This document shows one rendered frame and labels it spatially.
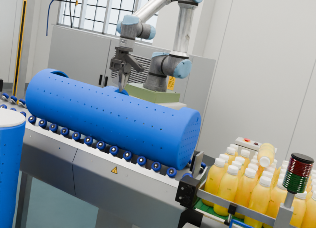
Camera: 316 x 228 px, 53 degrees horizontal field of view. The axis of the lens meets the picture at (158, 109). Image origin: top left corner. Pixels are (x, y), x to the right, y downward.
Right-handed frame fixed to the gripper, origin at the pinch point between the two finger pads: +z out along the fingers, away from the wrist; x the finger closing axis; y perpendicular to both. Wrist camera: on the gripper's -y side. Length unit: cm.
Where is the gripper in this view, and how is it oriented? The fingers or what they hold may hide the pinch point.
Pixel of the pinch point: (122, 89)
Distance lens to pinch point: 155.8
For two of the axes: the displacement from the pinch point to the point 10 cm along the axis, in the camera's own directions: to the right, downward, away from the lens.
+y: -8.9, -2.6, 3.8
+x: -4.2, 1.0, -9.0
